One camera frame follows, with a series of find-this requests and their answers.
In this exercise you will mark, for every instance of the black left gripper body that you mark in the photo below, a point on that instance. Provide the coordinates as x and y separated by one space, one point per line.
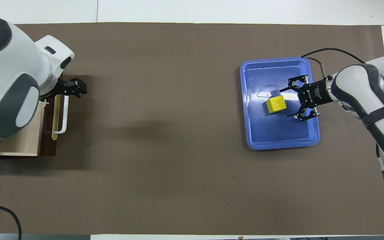
60 89

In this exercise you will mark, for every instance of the blue plastic tray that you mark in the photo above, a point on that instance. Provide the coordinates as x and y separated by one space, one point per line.
278 133

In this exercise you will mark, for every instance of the brown table mat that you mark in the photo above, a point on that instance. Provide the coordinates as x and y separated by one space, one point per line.
165 133

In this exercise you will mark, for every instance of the yellow block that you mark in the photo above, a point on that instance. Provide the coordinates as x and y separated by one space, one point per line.
276 104

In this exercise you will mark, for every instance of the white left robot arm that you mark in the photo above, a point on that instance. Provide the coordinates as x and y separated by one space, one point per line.
12 60

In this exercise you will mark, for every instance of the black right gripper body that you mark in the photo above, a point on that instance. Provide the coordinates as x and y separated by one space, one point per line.
315 93

